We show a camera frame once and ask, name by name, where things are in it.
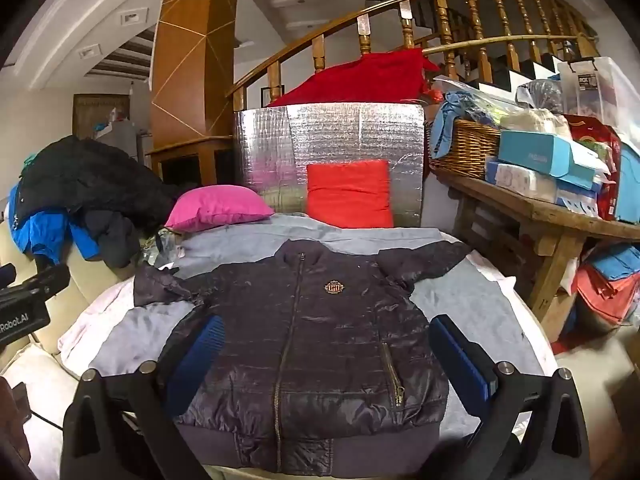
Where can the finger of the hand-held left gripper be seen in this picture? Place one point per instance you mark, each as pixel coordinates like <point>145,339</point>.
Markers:
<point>47,282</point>

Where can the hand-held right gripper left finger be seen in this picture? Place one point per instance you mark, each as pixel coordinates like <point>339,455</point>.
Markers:
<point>195,360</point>

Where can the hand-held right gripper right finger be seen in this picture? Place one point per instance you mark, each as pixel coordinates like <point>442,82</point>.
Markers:
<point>462,360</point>

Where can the dark quilted zip jacket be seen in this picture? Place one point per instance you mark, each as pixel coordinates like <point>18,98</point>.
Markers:
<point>310,340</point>

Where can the person's left forearm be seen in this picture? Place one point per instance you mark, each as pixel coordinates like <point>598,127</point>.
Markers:
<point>12,435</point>

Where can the pile of dark clothes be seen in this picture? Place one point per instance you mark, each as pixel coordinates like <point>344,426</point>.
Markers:
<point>90,180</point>

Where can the cream sofa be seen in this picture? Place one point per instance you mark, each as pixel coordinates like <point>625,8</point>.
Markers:
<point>45,365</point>

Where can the blue jacket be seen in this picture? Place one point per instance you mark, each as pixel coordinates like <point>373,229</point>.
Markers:
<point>40,230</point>

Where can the grey blanket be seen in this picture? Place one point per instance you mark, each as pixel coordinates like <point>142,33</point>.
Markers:
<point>465,300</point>

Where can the clear plastic bag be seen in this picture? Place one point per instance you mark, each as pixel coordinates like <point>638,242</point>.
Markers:
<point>160,250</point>

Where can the pink pillow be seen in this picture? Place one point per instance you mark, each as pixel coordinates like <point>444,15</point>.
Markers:
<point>215,207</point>

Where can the red fabric bag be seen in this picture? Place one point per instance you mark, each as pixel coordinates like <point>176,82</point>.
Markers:
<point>605,295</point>

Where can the grey appliance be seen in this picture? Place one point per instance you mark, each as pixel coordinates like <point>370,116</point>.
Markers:
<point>122,140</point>

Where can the wooden table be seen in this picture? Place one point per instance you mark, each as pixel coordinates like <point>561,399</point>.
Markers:
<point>550,215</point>

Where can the wooden door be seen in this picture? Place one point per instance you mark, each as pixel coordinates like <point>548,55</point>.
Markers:
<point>90,115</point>

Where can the blue fabric bag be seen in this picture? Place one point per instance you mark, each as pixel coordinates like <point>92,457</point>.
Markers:
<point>617,260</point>

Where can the patterned tissue pack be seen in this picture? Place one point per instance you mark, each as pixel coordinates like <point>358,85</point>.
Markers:
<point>520,180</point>

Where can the red pillow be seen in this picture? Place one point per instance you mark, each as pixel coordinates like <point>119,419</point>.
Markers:
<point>350,192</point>

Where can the wicker basket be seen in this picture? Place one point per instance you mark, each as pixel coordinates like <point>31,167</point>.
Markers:
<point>470,150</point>

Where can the teal cardboard box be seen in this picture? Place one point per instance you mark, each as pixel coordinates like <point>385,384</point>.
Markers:
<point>540,157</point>

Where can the recessed ceiling light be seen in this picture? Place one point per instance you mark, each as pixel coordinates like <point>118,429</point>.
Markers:
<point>90,51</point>
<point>134,16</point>

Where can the blue box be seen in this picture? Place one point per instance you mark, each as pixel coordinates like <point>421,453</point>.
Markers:
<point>630,185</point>

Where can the blue cloth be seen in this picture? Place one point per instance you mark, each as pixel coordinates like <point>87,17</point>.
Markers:
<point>447,115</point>

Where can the white cloth bundle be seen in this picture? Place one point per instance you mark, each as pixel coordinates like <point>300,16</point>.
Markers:
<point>535,122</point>

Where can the silver foil insulation panel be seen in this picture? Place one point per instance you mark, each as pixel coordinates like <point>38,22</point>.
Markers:
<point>350,135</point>

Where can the red printed bag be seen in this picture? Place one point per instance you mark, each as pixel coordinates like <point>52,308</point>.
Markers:
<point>597,140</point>

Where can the dark plastic bag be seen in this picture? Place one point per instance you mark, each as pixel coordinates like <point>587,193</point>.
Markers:
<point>542,94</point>

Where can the black and white staircase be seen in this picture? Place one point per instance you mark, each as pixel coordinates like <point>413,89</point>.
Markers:
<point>515,75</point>

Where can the clear plastic storage box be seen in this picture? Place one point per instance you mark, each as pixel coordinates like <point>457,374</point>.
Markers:
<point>605,90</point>

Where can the wooden stair railing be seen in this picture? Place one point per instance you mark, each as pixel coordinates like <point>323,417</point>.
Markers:
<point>320,40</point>

